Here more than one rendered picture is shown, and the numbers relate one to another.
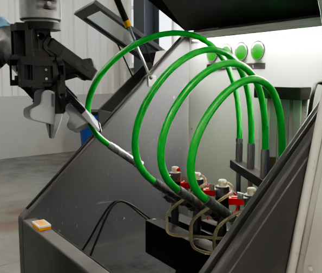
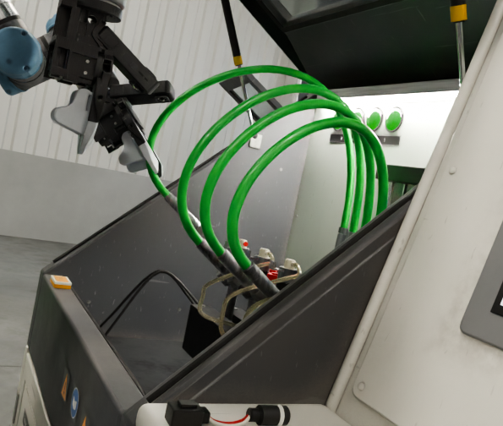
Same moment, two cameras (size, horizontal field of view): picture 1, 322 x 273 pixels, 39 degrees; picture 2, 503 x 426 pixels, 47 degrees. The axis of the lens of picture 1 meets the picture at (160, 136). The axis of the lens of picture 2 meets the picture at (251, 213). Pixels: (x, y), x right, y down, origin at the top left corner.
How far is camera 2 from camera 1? 19 cm
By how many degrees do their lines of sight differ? 8
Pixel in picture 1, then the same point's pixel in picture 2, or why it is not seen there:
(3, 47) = not seen: hidden behind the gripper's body
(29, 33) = (77, 12)
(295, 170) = (373, 248)
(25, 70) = (61, 56)
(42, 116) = (70, 121)
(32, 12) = not seen: outside the picture
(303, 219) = (370, 318)
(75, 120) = (129, 153)
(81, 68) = (138, 74)
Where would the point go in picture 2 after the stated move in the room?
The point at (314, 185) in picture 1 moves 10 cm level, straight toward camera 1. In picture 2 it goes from (396, 273) to (374, 279)
